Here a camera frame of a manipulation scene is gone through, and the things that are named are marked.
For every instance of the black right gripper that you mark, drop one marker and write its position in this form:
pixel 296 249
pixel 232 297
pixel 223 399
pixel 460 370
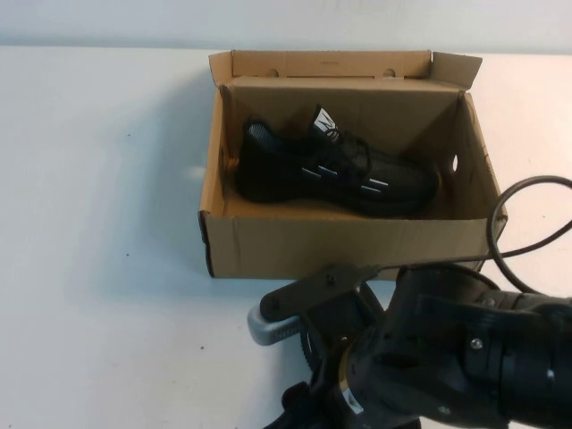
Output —
pixel 313 411

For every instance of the brown cardboard shoe box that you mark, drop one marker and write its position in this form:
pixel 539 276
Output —
pixel 290 241

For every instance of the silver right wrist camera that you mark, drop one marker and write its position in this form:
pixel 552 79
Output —
pixel 268 333

